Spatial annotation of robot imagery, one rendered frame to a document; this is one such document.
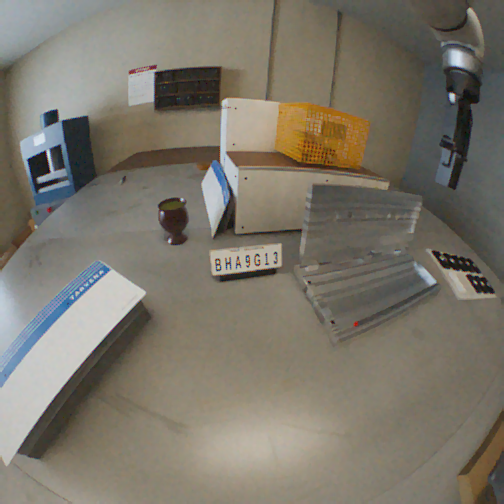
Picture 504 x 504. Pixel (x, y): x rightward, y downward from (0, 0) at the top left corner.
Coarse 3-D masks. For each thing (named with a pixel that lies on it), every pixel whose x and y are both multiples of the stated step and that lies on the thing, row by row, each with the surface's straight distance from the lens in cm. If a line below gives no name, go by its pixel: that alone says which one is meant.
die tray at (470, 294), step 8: (432, 256) 89; (448, 272) 88; (456, 272) 94; (464, 272) 101; (448, 280) 83; (464, 280) 94; (456, 288) 82; (464, 288) 88; (472, 288) 95; (456, 296) 80; (464, 296) 83; (472, 296) 89; (480, 296) 96; (488, 296) 105
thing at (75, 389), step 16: (64, 288) 42; (48, 304) 42; (32, 320) 43; (128, 320) 36; (144, 320) 39; (112, 336) 36; (128, 336) 38; (96, 352) 36; (112, 352) 38; (80, 368) 36; (96, 368) 38; (80, 384) 38; (64, 400) 39; (80, 400) 41; (48, 416) 40; (64, 416) 42; (32, 432) 42; (48, 432) 44; (32, 448) 46
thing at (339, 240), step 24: (312, 192) 38; (336, 192) 43; (360, 192) 47; (384, 192) 52; (312, 216) 39; (336, 216) 45; (360, 216) 50; (384, 216) 57; (408, 216) 68; (312, 240) 42; (336, 240) 46; (360, 240) 51; (384, 240) 59; (408, 240) 72
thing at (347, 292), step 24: (312, 264) 46; (336, 264) 51; (360, 264) 55; (384, 264) 61; (408, 264) 69; (312, 288) 42; (336, 288) 45; (360, 288) 48; (384, 288) 52; (408, 288) 59; (432, 288) 67; (336, 312) 41; (360, 312) 43; (336, 336) 37; (360, 336) 42
